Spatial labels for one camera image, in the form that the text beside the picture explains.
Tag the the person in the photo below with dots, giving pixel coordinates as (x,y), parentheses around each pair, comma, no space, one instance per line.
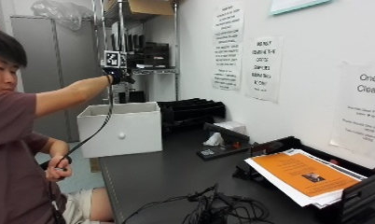
(9,149)

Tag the white storage box with knob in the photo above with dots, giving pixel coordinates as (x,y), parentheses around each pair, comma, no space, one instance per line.
(121,130)

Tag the grey metal cabinet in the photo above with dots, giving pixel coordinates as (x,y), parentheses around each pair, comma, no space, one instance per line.
(57,74)

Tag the black file sorter rack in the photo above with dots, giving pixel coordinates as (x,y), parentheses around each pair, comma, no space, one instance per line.
(191,112)

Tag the white crumpled paper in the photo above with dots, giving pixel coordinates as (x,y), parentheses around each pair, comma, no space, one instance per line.
(214,140)

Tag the white marker cube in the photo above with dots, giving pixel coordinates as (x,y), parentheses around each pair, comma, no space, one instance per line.
(114,59)

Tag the black hole punch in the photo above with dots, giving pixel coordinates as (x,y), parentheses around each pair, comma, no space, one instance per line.
(225,141)

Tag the black organizer trays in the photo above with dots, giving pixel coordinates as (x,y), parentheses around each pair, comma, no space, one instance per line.
(147,54)

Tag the white paper box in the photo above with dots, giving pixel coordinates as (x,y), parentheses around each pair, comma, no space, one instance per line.
(232,127)

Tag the clear plastic bag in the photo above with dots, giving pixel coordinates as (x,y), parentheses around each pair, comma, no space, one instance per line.
(61,11)

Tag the cardboard box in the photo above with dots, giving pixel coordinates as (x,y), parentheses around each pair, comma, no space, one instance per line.
(143,7)

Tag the stack of white papers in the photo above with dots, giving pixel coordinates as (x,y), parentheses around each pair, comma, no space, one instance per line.
(295,189)

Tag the tall white printed notice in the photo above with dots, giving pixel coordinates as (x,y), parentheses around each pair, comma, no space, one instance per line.
(227,46)

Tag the orange sheet of paper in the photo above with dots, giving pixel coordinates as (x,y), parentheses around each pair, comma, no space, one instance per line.
(304,174)

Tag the white notice with large print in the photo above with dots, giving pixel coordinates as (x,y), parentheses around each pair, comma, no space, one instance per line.
(263,69)

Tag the black paper tray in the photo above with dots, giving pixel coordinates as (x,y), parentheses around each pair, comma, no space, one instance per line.
(352,193)

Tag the teal framed whiteboard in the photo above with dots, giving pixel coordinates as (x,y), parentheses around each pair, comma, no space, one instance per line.
(296,5)

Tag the large white wall notice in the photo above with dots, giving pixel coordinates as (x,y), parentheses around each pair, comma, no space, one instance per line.
(363,109)

